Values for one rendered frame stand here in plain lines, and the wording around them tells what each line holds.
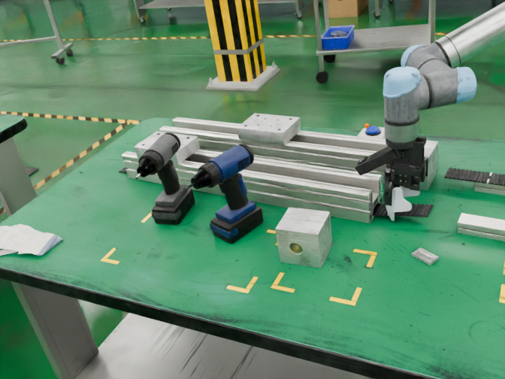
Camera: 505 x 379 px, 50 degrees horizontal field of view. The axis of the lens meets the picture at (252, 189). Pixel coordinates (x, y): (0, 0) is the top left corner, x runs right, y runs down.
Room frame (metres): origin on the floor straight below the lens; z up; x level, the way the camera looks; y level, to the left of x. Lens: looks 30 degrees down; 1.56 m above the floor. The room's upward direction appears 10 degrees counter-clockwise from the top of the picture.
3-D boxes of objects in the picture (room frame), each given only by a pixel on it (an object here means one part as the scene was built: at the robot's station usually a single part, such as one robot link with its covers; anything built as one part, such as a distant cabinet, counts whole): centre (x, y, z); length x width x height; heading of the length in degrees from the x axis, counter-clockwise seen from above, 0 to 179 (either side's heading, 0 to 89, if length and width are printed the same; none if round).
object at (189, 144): (1.49, 0.23, 0.87); 0.16 x 0.11 x 0.07; 55
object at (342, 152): (1.50, -0.08, 0.82); 0.80 x 0.10 x 0.09; 55
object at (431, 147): (1.26, -0.45, 0.83); 0.12 x 0.09 x 0.10; 145
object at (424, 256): (0.92, -0.35, 0.78); 0.05 x 0.03 x 0.01; 31
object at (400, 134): (1.08, -0.35, 1.02); 0.08 x 0.08 x 0.05
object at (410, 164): (1.07, -0.36, 0.94); 0.09 x 0.08 x 0.12; 55
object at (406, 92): (1.08, -0.35, 1.10); 0.09 x 0.08 x 0.11; 93
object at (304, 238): (1.01, -0.11, 0.83); 0.11 x 0.10 x 0.10; 151
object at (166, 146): (1.25, 0.23, 0.89); 0.20 x 0.08 x 0.22; 156
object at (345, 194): (1.35, 0.03, 0.82); 0.80 x 0.10 x 0.09; 55
